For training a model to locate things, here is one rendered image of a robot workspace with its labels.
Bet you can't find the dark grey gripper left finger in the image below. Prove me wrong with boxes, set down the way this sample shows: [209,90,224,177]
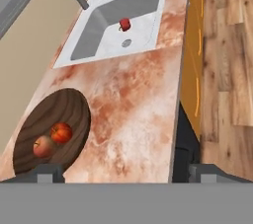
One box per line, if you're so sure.
[0,163,66,185]

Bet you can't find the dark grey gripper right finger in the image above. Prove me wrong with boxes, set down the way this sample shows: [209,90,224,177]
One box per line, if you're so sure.
[188,163,253,185]

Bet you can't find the brown wooden bowl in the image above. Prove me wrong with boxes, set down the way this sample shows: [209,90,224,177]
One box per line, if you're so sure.
[12,87,92,176]

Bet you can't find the yellow base cabinet run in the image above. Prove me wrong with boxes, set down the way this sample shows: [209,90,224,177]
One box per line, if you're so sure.
[179,0,231,141]

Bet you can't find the red bell pepper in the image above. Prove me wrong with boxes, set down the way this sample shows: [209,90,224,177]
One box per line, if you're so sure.
[118,17,132,33]

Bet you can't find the white sink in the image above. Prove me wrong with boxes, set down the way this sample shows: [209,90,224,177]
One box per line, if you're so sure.
[52,0,171,70]

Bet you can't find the pale red apple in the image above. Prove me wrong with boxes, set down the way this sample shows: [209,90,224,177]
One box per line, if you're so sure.
[33,135,55,159]

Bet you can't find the black dishwasher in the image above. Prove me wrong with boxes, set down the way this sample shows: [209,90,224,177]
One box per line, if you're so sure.
[171,102,202,184]

